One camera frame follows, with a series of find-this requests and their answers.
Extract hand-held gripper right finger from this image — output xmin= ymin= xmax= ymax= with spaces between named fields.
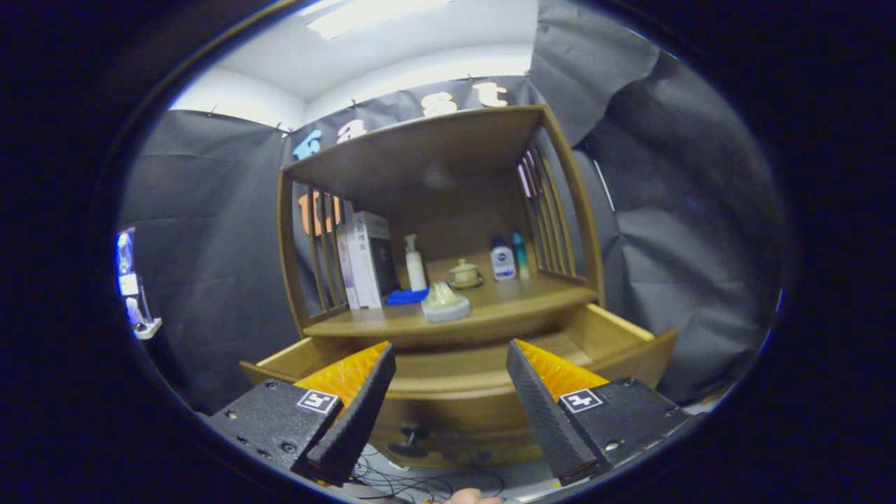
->
xmin=506 ymin=339 xmax=690 ymax=486

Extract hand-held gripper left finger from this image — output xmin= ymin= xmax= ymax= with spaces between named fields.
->
xmin=208 ymin=341 xmax=397 ymax=487

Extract black drawer knob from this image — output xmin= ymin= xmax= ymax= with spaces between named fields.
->
xmin=387 ymin=426 xmax=431 ymax=460

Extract wooden drawer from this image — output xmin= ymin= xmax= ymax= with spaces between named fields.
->
xmin=239 ymin=302 xmax=678 ymax=468

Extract green scrub brush with sponge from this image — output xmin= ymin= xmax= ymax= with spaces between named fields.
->
xmin=421 ymin=281 xmax=471 ymax=323

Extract wooden countertop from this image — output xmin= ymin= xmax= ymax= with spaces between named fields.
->
xmin=302 ymin=273 xmax=599 ymax=351

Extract wooden cabinet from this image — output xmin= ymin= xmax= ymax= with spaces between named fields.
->
xmin=276 ymin=105 xmax=606 ymax=351

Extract pale purple book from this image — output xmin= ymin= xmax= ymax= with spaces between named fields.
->
xmin=336 ymin=224 xmax=359 ymax=311

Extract white lotion bottle blue cap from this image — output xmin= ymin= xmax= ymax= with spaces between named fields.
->
xmin=490 ymin=237 xmax=517 ymax=281

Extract teal bottle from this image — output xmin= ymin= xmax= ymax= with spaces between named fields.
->
xmin=511 ymin=232 xmax=531 ymax=279

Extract white spray bottle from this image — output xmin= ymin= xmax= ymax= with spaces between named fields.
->
xmin=404 ymin=234 xmax=428 ymax=293

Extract small beige lidded pot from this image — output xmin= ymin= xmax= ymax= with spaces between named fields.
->
xmin=448 ymin=258 xmax=484 ymax=289

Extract white boxed book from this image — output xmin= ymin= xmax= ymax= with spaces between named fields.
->
xmin=343 ymin=210 xmax=400 ymax=310

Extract computer monitor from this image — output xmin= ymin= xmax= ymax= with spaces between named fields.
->
xmin=115 ymin=226 xmax=151 ymax=326

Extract black floor cables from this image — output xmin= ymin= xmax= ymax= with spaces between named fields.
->
xmin=346 ymin=455 xmax=505 ymax=503

